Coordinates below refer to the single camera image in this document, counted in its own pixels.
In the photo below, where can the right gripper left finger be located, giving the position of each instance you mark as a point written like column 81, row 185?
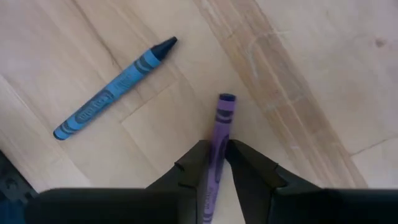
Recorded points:
column 174, row 205

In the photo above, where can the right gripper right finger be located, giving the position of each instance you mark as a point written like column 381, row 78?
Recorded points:
column 280, row 205

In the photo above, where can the purple crayon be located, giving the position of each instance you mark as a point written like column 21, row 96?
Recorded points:
column 222, row 124

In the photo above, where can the blue crayon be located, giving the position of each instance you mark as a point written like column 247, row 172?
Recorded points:
column 115, row 88

